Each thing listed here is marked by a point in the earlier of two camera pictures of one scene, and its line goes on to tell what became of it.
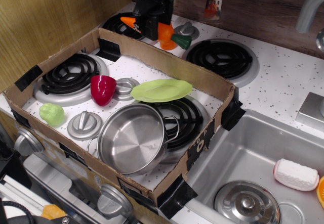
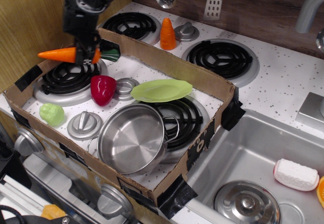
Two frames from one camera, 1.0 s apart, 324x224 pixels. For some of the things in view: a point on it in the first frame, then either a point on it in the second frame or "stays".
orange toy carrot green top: x=184 y=40 → x=69 y=54
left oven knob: x=27 y=142 stays
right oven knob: x=112 y=203 stays
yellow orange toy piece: x=51 y=211 stays
